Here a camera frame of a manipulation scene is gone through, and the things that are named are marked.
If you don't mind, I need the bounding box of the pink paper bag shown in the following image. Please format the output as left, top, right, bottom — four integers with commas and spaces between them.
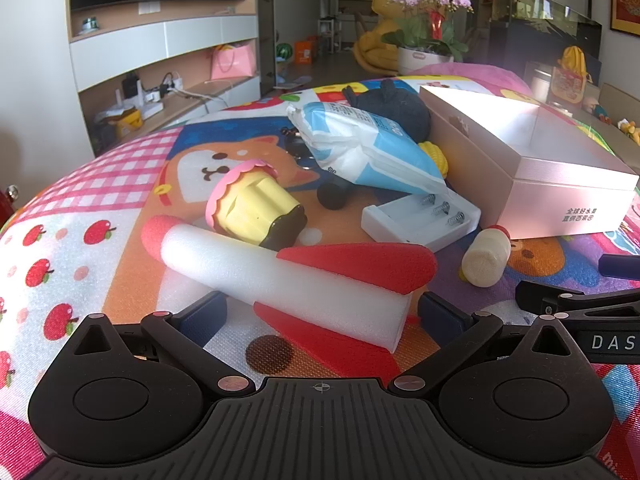
210, 42, 257, 81

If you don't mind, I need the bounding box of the big yellow plush toy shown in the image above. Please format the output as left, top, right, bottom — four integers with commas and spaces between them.
352, 0, 401, 73

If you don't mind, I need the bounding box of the white power strip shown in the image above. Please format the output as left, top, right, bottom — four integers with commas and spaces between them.
145, 75, 183, 106

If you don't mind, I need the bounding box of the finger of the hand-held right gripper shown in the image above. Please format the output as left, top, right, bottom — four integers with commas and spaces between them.
598, 254, 640, 281
515, 280, 640, 318

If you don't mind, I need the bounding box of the white red foam rocket toy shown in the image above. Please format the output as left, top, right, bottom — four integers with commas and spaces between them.
141, 215, 438, 378

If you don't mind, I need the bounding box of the yellow toy box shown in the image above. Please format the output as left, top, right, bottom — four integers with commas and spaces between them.
95, 107, 143, 138

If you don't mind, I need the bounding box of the black framed fish tank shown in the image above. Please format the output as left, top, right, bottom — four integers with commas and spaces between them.
480, 0, 603, 76

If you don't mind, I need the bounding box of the white television cabinet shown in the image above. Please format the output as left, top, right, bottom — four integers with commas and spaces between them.
67, 0, 261, 156

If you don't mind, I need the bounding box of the blue white wet wipes packet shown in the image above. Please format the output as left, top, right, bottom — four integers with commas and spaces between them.
286, 101, 448, 196

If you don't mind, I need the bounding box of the black keychain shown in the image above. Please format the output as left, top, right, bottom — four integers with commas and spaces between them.
280, 127, 321, 171

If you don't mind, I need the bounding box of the potted pink orchid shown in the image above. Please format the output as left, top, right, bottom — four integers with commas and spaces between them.
372, 0, 473, 76

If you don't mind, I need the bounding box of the pink cardboard box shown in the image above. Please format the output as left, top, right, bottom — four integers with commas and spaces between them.
419, 85, 640, 241

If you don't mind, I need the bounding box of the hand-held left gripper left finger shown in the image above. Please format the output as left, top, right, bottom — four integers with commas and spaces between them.
65, 291, 256, 395

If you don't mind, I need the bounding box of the black plush toy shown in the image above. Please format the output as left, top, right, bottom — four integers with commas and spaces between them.
342, 79, 433, 142

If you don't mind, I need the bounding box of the yellow ribbed toy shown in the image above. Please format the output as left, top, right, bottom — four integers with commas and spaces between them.
417, 141, 449, 178

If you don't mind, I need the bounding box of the colourful cartoon printed mat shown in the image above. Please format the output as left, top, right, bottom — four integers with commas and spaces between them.
0, 76, 640, 461

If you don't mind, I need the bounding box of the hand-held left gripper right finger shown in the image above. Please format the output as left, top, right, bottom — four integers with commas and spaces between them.
389, 291, 581, 395

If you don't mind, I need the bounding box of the orange bag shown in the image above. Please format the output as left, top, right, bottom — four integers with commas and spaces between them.
292, 37, 318, 66

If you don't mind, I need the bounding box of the white battery holder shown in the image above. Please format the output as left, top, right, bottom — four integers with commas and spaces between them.
361, 194, 482, 253

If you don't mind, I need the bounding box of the cream toy bottle red cap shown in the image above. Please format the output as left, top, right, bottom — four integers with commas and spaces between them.
460, 225, 512, 288

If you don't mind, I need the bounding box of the pink blanket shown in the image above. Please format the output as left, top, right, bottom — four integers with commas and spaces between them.
410, 62, 531, 96

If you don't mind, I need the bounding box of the black cylinder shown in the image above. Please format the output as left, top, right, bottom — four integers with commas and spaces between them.
318, 176, 357, 211

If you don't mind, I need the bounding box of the silver metal cup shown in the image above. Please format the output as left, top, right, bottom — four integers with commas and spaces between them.
525, 62, 553, 103

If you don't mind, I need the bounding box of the yellow pink cupcake toy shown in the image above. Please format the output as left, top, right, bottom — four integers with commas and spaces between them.
205, 159, 308, 252

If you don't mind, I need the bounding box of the black router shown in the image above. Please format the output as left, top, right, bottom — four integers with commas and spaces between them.
122, 74, 143, 106

